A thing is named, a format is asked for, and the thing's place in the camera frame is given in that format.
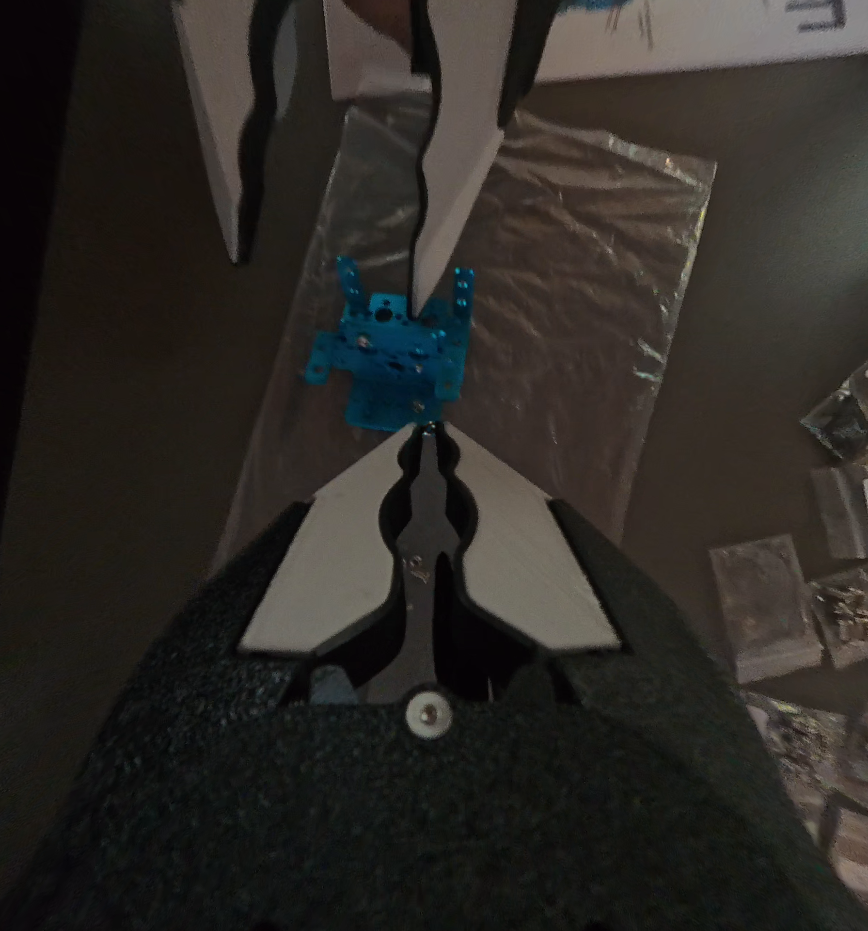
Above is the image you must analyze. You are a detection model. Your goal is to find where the pile of small screw bags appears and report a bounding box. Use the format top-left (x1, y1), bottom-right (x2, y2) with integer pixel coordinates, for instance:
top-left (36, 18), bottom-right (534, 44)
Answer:
top-left (710, 356), bottom-right (868, 903)

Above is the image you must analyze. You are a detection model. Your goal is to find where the dark grey desk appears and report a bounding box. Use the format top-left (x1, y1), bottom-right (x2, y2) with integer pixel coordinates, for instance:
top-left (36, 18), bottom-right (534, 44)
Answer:
top-left (0, 0), bottom-right (868, 931)

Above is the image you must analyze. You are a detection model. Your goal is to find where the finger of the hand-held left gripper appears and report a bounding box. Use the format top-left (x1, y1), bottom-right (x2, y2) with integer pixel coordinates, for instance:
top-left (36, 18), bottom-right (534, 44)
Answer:
top-left (172, 0), bottom-right (300, 266)
top-left (403, 0), bottom-right (515, 321)

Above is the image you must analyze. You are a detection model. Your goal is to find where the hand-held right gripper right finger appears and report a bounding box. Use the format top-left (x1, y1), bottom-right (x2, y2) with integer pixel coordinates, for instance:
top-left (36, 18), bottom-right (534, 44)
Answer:
top-left (431, 422), bottom-right (621, 690)

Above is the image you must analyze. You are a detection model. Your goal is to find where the white instruction booklet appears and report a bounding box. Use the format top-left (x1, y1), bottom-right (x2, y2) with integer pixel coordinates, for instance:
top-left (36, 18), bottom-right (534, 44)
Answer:
top-left (323, 0), bottom-right (868, 103)

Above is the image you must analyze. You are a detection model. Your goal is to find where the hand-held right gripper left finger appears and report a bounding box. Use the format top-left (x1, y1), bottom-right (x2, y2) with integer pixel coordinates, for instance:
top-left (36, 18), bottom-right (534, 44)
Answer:
top-left (237, 424), bottom-right (429, 690)

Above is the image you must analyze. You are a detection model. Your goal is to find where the blue metal bracket assembly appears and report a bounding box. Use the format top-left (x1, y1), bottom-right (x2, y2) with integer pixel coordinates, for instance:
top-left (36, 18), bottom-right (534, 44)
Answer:
top-left (304, 256), bottom-right (478, 433)

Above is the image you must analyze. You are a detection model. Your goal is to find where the large clear plastic bag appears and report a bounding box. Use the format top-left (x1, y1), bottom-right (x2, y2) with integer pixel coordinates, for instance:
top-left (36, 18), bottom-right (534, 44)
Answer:
top-left (212, 102), bottom-right (718, 576)

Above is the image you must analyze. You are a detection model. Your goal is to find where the person's black clothing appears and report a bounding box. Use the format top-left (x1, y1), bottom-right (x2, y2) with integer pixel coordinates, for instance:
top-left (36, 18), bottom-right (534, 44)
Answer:
top-left (0, 0), bottom-right (79, 699)

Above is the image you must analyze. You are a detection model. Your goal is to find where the person's left hand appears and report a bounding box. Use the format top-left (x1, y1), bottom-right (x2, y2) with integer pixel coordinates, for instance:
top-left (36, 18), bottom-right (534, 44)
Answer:
top-left (348, 0), bottom-right (414, 50)

